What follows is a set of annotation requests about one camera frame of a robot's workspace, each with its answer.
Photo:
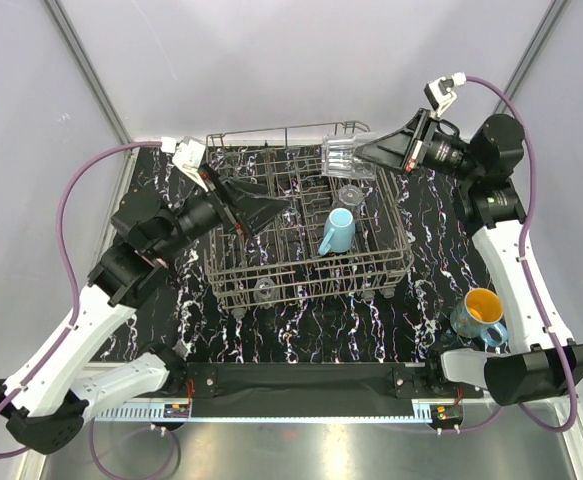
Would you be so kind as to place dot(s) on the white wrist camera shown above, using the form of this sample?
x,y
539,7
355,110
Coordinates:
x,y
186,155
440,93

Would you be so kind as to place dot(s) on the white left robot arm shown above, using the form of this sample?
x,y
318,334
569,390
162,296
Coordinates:
x,y
47,402

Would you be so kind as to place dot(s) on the aluminium frame rail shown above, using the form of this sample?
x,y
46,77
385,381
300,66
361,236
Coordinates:
x,y
271,412

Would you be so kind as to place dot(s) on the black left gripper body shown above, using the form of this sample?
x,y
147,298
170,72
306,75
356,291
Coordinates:
x,y
225,206

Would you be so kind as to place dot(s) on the blue floral mug orange inside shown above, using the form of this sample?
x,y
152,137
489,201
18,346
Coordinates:
x,y
479,315

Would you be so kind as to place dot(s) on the light blue ceramic mug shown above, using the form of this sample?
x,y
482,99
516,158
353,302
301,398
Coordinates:
x,y
338,234

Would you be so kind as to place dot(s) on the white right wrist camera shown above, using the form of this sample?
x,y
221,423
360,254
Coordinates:
x,y
440,93

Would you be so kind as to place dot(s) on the grey wire dish rack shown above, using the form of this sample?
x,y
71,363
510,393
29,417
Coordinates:
x,y
287,160

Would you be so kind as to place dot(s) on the clear glass cup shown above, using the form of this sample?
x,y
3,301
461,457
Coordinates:
x,y
350,196
266,292
339,160

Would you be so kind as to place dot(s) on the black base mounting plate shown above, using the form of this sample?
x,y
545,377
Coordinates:
x,y
400,380

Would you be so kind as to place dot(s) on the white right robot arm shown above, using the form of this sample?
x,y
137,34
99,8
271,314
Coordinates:
x,y
492,214

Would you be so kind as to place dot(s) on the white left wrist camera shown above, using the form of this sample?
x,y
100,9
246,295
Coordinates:
x,y
186,155

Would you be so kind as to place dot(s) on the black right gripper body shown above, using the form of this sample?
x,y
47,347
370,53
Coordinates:
x,y
421,143

